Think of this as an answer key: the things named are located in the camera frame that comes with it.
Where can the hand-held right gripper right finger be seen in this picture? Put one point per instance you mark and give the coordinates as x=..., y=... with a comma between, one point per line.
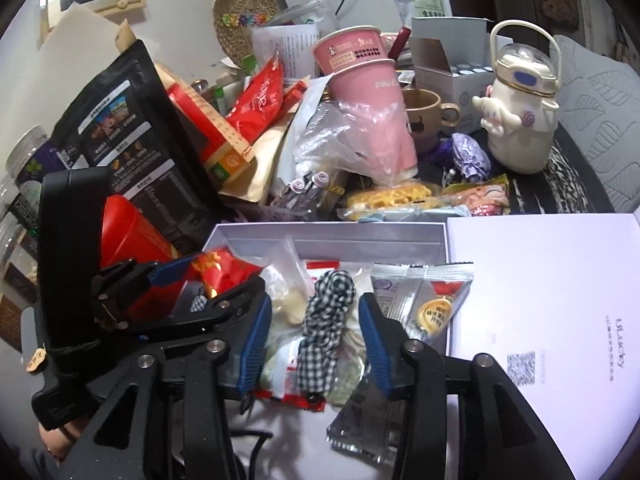
x=375, y=345

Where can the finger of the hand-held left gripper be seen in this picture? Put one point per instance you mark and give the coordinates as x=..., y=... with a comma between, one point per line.
x=200, y=317
x=175, y=267

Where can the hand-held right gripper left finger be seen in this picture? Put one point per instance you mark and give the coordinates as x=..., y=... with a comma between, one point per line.
x=255, y=340

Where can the green snack packet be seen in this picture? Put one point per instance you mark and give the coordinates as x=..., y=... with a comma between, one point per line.
x=347, y=380

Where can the red gold candy wrapper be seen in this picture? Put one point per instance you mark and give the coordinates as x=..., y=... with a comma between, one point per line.
x=225, y=267

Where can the silver packet purple logo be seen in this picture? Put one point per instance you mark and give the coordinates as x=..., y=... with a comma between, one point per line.
x=395, y=290

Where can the silver packet yellow label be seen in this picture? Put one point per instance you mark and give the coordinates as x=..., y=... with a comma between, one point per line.
x=440, y=310

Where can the lavender gift box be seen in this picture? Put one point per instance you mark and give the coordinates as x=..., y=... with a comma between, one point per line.
x=525, y=285

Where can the person's left hand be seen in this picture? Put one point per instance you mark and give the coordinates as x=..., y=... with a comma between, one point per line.
x=62, y=440

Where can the red canister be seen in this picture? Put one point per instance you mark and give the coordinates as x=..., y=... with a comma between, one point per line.
x=130, y=235

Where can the cluster of clear plastic jars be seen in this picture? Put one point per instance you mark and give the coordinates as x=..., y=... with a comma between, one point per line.
x=25, y=170

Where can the kraft paper pouch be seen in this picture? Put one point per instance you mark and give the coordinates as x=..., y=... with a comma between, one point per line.
x=255, y=170

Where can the red yellow carton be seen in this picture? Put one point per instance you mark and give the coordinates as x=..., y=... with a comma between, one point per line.
x=215, y=135

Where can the black printed pouch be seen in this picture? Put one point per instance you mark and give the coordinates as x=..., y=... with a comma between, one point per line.
x=130, y=135

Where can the yellow waffle snack packet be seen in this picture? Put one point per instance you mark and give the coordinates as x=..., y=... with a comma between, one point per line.
x=390, y=195

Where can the bundle of purple sachets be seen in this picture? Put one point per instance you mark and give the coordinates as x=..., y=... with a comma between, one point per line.
x=305, y=190

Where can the cartoon print snack packet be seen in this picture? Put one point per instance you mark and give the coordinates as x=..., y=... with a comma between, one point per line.
x=480, y=195

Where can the red snack bag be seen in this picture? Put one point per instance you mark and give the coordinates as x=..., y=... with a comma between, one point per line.
x=257, y=100

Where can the crumpled clear plastic bag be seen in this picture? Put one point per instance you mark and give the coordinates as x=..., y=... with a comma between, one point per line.
x=340, y=140

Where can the purple foil-wrapped candy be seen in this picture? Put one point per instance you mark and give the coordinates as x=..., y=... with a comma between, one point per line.
x=472, y=155

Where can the white foam board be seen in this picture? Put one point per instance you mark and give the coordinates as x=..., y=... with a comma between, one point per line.
x=82, y=30

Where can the beige ceramic mug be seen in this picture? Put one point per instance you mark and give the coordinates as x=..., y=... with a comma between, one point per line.
x=425, y=115

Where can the printed white paper sheet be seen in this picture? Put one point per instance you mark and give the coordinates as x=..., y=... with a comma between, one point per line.
x=290, y=47

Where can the tall pink cup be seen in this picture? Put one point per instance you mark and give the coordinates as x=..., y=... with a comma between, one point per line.
x=370, y=90

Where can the white cartoon water bottle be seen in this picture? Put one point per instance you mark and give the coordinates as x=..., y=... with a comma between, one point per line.
x=520, y=120

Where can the pink printed paper cup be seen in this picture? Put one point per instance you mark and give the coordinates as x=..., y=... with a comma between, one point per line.
x=347, y=50

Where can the open grey white carton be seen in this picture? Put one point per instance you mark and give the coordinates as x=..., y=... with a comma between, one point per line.
x=440, y=55

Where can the grey quilted chair cushion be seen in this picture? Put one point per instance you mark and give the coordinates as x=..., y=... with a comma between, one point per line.
x=595, y=110

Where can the brown hanging tote bag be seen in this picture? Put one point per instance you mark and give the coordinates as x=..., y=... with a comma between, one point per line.
x=560, y=5

